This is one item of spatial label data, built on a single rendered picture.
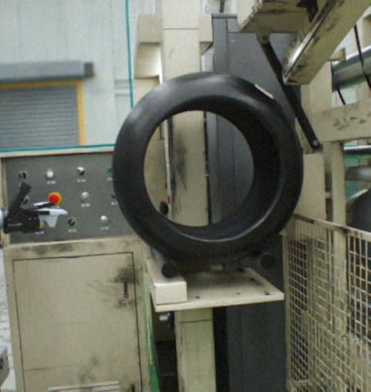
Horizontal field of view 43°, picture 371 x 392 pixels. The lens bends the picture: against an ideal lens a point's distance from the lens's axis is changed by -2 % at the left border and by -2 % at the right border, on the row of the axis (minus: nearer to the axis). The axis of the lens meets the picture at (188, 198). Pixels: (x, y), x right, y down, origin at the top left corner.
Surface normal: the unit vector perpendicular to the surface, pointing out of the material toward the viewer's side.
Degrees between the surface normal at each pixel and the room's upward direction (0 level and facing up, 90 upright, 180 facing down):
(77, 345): 90
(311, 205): 90
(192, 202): 90
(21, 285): 90
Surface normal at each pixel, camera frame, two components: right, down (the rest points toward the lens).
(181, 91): 0.07, -0.10
